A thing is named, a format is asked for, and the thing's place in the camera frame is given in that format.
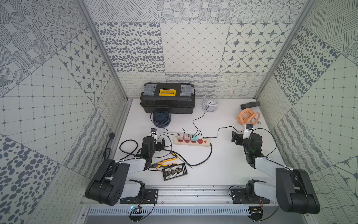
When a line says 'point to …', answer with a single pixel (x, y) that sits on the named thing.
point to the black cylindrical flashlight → (250, 104)
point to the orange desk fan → (248, 116)
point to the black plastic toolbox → (177, 98)
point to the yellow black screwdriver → (175, 155)
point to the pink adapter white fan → (186, 137)
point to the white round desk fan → (210, 105)
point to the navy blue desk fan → (161, 118)
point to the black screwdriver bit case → (175, 171)
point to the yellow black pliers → (159, 165)
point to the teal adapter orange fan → (194, 138)
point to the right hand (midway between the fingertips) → (239, 133)
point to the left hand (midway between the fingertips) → (153, 137)
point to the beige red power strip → (199, 142)
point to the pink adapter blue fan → (180, 137)
